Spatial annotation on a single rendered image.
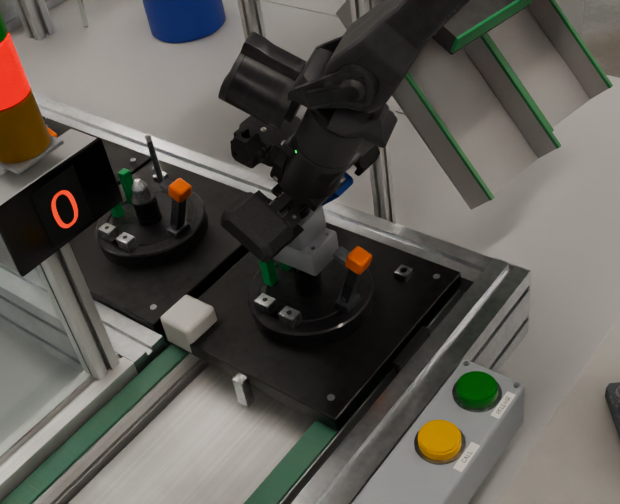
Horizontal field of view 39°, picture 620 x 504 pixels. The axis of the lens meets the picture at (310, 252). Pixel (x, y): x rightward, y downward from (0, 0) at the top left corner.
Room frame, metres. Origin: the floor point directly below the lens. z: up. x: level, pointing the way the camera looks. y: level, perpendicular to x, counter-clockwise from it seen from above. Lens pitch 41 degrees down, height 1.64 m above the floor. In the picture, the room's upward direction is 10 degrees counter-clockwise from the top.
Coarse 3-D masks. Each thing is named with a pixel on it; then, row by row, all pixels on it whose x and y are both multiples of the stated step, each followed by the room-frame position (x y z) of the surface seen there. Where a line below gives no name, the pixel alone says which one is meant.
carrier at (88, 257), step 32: (160, 160) 1.04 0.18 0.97; (128, 192) 0.91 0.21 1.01; (160, 192) 0.93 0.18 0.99; (192, 192) 0.92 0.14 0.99; (224, 192) 0.93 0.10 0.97; (96, 224) 0.91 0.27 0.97; (128, 224) 0.87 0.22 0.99; (160, 224) 0.86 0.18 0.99; (192, 224) 0.85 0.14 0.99; (96, 256) 0.85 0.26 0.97; (128, 256) 0.81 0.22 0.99; (160, 256) 0.81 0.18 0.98; (192, 256) 0.81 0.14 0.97; (224, 256) 0.80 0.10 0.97; (96, 288) 0.79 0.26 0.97; (128, 288) 0.78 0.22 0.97; (160, 288) 0.77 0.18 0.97; (192, 288) 0.76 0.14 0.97; (160, 320) 0.71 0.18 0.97
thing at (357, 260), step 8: (344, 248) 0.67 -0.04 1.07; (360, 248) 0.65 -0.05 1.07; (336, 256) 0.66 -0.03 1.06; (344, 256) 0.66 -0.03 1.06; (352, 256) 0.64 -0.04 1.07; (360, 256) 0.64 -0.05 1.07; (368, 256) 0.64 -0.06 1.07; (344, 264) 0.65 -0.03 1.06; (352, 264) 0.64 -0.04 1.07; (360, 264) 0.63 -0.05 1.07; (368, 264) 0.64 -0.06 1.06; (352, 272) 0.64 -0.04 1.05; (360, 272) 0.64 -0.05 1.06; (352, 280) 0.65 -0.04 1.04; (344, 288) 0.65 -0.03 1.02; (352, 288) 0.65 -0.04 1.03; (344, 296) 0.66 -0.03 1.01; (352, 296) 0.66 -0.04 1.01
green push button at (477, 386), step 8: (464, 376) 0.55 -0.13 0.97; (472, 376) 0.55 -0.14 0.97; (480, 376) 0.55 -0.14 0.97; (488, 376) 0.55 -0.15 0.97; (456, 384) 0.55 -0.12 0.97; (464, 384) 0.54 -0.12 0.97; (472, 384) 0.54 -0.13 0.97; (480, 384) 0.54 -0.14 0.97; (488, 384) 0.54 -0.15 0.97; (496, 384) 0.54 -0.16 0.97; (456, 392) 0.54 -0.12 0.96; (464, 392) 0.53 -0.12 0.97; (472, 392) 0.53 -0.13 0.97; (480, 392) 0.53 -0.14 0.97; (488, 392) 0.53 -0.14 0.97; (496, 392) 0.53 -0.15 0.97; (464, 400) 0.53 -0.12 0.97; (472, 400) 0.52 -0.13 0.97; (480, 400) 0.52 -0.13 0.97; (488, 400) 0.52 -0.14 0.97
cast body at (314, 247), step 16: (304, 208) 0.69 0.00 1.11; (320, 208) 0.70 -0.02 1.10; (304, 224) 0.68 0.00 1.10; (320, 224) 0.69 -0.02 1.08; (304, 240) 0.67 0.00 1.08; (320, 240) 0.68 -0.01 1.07; (336, 240) 0.69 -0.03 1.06; (288, 256) 0.68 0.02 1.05; (304, 256) 0.67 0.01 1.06; (320, 256) 0.67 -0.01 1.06
